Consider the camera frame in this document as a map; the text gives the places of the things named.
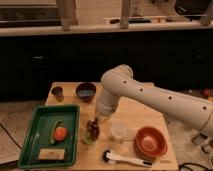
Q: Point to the orange tomato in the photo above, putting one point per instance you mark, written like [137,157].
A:
[60,133]

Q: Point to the tan wooden block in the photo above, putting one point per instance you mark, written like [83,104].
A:
[51,154]

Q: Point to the dark blue bowl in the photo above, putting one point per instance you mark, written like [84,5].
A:
[86,91]

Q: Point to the small brown cup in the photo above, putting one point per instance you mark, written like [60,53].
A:
[57,92]

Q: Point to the small green cup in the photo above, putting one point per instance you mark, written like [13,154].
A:
[86,138]

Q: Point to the wooden table board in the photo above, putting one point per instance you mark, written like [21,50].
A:
[133,115]

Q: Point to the green plastic tray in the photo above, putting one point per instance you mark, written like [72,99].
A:
[39,136]

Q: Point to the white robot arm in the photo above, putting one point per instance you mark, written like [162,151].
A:
[118,82]

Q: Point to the green chili pepper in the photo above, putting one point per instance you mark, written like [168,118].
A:
[53,131]

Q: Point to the dark red grape bunch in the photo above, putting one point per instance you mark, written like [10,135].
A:
[93,129]

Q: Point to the orange bowl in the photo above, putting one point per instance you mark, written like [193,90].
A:
[151,142]

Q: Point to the white dish brush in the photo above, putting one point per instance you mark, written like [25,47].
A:
[109,156]

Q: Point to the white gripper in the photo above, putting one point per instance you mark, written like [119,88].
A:
[100,119]

